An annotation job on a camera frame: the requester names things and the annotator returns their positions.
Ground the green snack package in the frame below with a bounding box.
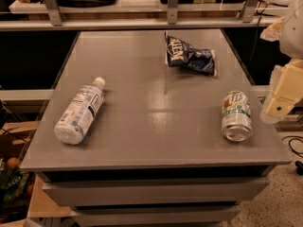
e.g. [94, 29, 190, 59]
[0, 162, 28, 205]

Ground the metal shelf bracket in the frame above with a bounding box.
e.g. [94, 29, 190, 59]
[45, 0, 62, 26]
[241, 0, 258, 23]
[167, 0, 178, 25]

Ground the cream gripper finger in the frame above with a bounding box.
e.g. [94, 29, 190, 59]
[260, 60, 303, 124]

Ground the orange fruit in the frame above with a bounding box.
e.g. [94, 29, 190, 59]
[7, 157, 19, 169]

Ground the dark blue chip bag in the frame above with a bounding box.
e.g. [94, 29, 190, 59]
[165, 33, 217, 77]

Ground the black cable on floor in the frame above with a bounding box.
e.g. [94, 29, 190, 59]
[281, 135, 303, 176]

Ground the green silver 7up can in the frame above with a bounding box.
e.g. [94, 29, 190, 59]
[222, 91, 253, 142]

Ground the clear plastic water bottle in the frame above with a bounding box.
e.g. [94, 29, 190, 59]
[54, 78, 105, 145]

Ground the grey drawer cabinet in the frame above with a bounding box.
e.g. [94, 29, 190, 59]
[36, 166, 273, 227]

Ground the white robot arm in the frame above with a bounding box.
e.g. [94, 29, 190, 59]
[260, 0, 303, 124]

